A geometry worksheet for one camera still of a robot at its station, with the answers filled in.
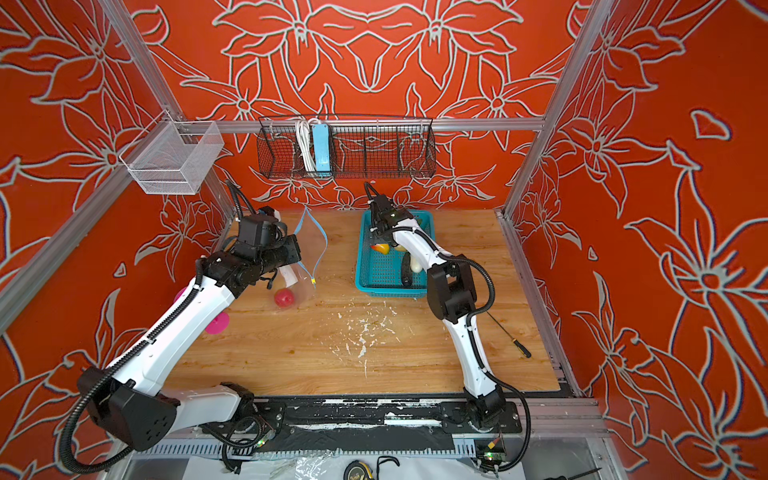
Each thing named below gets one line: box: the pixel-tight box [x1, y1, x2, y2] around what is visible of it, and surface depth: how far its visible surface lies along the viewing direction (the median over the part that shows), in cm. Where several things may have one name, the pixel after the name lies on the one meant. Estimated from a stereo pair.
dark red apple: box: [274, 288, 294, 308], surface depth 92 cm
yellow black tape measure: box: [343, 460, 373, 480], surface depth 66 cm
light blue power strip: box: [312, 124, 331, 172], surface depth 91 cm
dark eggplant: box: [401, 252, 413, 287], surface depth 100 cm
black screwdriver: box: [486, 311, 532, 359], surface depth 85 cm
